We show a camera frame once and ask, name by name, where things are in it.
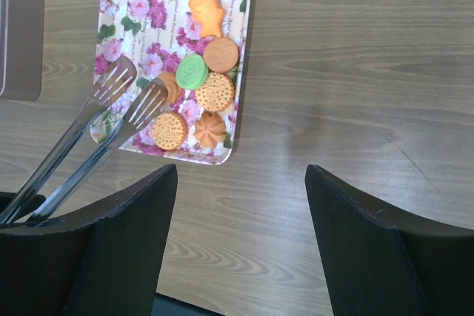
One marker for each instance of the brown cookie tin box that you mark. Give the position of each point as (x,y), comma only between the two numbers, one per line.
(22,35)

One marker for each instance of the floral serving tray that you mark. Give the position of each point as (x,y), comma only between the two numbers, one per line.
(156,35)

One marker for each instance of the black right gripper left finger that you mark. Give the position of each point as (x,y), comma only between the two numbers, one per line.
(102,259)

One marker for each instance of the orange flower cookie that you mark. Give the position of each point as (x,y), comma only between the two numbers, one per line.
(210,130)

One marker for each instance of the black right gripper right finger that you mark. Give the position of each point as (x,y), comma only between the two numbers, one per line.
(379,259)

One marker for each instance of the plain brown round cookie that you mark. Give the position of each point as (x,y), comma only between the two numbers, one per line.
(221,55)

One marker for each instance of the orange fish shaped cookie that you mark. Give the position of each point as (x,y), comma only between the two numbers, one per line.
(209,14)

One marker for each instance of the dotted biscuit bottom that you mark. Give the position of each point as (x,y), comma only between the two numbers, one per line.
(169,130)

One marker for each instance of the orange swirl cookie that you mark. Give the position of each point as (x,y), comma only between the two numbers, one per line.
(173,89)

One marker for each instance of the green cookie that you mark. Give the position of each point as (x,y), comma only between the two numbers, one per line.
(192,72)

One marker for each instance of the dotted biscuit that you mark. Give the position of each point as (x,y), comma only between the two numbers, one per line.
(169,130)
(216,94)

